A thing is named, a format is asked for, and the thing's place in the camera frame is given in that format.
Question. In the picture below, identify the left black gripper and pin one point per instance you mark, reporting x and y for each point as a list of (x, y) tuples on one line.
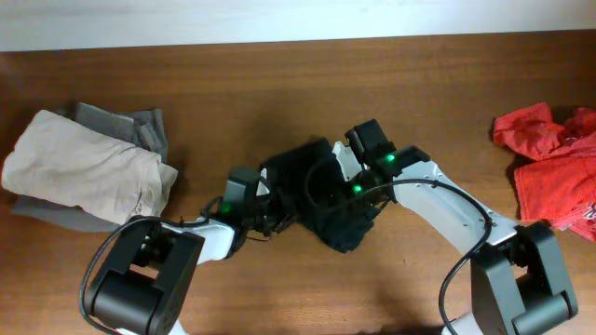
[(277, 216)]

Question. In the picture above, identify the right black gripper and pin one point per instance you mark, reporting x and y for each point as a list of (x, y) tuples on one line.
[(323, 174)]

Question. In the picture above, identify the black t-shirt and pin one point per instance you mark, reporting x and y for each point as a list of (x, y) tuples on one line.
[(311, 183)]

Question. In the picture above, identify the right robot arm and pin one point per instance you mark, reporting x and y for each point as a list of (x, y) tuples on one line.
[(519, 281)]

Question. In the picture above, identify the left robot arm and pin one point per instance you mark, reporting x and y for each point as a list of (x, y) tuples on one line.
[(138, 278)]

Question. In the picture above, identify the grey folded garment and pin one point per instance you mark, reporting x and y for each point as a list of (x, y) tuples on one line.
[(143, 128)]

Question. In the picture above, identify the red crumpled garment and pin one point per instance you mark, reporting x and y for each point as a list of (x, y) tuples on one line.
[(558, 184)]

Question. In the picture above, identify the beige folded garment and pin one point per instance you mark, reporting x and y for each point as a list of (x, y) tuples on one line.
[(65, 163)]

